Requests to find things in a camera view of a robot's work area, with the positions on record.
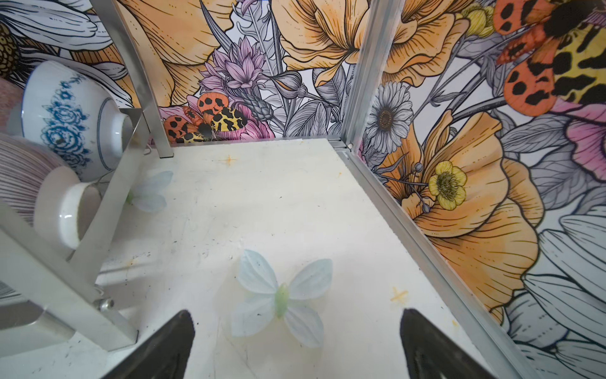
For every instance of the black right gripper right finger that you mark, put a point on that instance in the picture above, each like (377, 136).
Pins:
(432, 354)

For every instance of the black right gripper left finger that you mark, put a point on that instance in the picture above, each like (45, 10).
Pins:
(164, 355)

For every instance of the pink striped bowl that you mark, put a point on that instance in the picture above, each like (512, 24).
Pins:
(44, 191)

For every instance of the blue floral bowl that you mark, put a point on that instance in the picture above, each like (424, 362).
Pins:
(76, 118)

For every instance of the silver metal dish rack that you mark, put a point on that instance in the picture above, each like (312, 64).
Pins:
(45, 299)

